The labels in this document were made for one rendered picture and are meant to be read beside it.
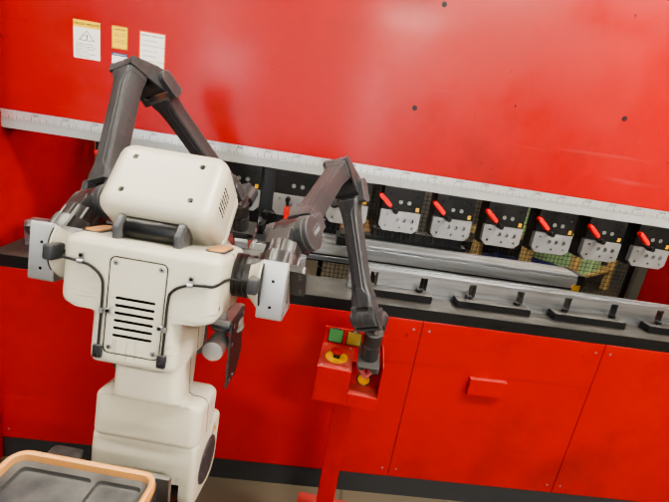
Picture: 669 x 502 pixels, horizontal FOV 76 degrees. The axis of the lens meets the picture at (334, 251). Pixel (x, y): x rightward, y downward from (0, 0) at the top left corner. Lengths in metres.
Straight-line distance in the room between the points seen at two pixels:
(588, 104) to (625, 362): 1.00
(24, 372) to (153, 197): 1.35
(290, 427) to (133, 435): 0.96
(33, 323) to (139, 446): 1.00
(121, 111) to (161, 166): 0.33
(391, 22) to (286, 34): 0.35
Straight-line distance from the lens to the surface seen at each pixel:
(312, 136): 1.56
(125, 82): 1.19
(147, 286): 0.80
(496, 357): 1.83
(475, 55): 1.66
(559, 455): 2.22
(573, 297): 1.99
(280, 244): 0.85
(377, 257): 1.94
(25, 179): 2.03
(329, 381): 1.37
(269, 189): 2.14
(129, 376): 0.95
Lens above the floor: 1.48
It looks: 16 degrees down
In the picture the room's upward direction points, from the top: 9 degrees clockwise
